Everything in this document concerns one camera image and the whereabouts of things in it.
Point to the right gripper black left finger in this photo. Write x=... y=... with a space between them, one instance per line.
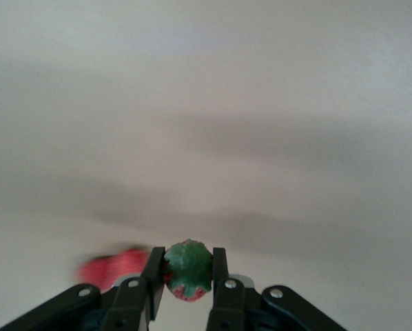
x=130 y=303

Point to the red toy strawberry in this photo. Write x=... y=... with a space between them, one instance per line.
x=188 y=269
x=113 y=269

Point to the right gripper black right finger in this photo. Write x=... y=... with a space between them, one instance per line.
x=230 y=303

